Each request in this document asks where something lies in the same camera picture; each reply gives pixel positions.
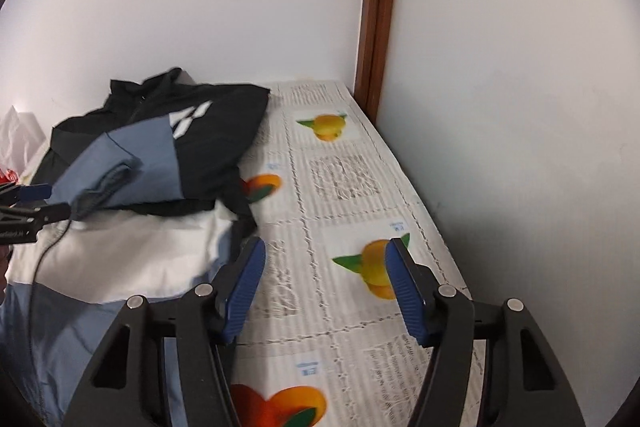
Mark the fruit print tablecloth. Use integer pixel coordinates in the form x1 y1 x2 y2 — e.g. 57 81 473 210
170 79 488 427

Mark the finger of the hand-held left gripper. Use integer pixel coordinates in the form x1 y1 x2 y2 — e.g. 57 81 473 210
0 201 72 229
0 183 53 206

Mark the white plastic bag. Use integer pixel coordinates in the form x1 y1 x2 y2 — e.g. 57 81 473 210
0 104 51 188

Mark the black cable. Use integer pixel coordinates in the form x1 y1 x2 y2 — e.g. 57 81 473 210
27 214 69 358

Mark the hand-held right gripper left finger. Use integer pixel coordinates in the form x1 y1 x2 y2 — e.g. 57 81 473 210
60 236 268 427

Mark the black blue white jacket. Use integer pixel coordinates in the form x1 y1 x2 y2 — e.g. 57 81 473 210
0 67 273 427

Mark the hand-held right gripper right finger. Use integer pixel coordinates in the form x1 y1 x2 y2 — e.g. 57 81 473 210
384 237 587 427

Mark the brown wooden door frame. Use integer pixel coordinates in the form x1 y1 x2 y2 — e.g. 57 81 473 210
354 0 402 120

